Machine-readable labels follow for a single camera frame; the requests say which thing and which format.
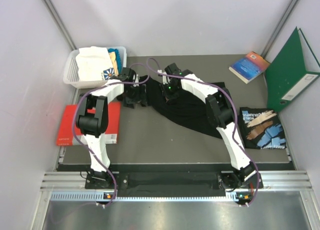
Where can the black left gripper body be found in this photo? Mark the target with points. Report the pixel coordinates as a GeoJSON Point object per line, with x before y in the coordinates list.
{"type": "Point", "coordinates": [133, 95]}

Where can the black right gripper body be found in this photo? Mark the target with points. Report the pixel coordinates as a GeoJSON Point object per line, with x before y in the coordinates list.
{"type": "Point", "coordinates": [171, 93]}

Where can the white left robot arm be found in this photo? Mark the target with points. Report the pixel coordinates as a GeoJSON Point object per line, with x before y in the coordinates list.
{"type": "Point", "coordinates": [92, 118]}

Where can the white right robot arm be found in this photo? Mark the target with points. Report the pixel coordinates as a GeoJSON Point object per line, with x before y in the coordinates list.
{"type": "Point", "coordinates": [221, 115]}

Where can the blue t-shirt in basket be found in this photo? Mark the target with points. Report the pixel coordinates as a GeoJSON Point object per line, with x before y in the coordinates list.
{"type": "Point", "coordinates": [120, 56]}

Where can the cream t-shirt in basket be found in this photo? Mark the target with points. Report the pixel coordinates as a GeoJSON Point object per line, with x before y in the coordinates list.
{"type": "Point", "coordinates": [113, 58]}

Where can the white t-shirt with flower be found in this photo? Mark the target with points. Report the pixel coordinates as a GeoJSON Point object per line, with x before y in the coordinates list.
{"type": "Point", "coordinates": [94, 64]}

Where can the white plastic laundry basket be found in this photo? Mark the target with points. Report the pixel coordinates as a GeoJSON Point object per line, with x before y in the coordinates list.
{"type": "Point", "coordinates": [71, 73]}

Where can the blue orange book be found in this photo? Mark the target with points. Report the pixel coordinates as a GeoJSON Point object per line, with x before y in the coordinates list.
{"type": "Point", "coordinates": [249, 67]}

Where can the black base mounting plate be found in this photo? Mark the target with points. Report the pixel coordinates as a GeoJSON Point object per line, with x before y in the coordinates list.
{"type": "Point", "coordinates": [221, 180]}

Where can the folded black printed t-shirt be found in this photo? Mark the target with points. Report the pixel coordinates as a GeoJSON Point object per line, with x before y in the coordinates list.
{"type": "Point", "coordinates": [261, 128]}

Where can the green binder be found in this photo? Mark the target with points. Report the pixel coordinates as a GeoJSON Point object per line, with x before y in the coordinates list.
{"type": "Point", "coordinates": [294, 69]}

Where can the aluminium rail frame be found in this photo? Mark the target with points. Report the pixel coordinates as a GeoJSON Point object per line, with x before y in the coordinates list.
{"type": "Point", "coordinates": [286, 201]}

